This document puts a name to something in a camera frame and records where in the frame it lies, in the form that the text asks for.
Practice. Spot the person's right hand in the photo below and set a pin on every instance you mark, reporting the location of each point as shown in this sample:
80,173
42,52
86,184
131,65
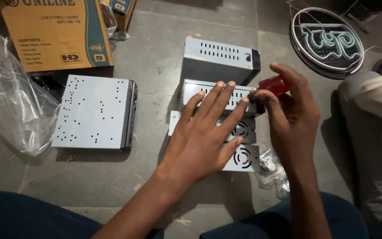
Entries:
293,126

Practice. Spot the person's left hand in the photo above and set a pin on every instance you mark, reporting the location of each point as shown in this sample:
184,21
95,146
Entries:
194,146

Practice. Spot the slotted grey metal stereo cabinet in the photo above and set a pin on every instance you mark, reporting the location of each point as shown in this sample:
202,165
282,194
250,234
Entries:
194,88
211,61

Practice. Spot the grey metal fan vent plate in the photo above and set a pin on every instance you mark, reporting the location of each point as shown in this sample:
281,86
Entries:
245,159
247,131

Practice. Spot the clear bag of screws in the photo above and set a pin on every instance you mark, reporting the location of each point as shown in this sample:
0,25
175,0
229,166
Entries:
272,172

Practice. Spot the round neon sign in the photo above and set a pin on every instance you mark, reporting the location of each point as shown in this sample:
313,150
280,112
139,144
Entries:
327,43

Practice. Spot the person's right leg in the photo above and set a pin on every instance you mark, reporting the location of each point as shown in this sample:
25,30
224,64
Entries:
267,222

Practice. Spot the dotted grey metal stereo cabinet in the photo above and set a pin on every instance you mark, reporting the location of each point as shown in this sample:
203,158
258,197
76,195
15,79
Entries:
91,113

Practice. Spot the loose small screws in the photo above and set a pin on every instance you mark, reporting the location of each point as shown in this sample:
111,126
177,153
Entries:
72,158

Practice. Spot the small crumpled clear plastic bag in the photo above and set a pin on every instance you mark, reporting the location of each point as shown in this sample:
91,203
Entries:
111,26

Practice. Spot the small brown cardboard box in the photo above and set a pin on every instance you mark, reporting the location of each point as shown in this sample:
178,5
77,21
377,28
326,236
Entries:
124,11

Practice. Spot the large brown cardboard box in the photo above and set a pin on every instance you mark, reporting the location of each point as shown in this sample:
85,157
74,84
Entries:
55,33

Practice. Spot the person's left leg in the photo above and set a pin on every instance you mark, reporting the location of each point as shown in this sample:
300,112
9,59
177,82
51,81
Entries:
28,215

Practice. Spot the large clear plastic bag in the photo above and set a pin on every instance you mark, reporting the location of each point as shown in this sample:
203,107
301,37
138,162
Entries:
8,93

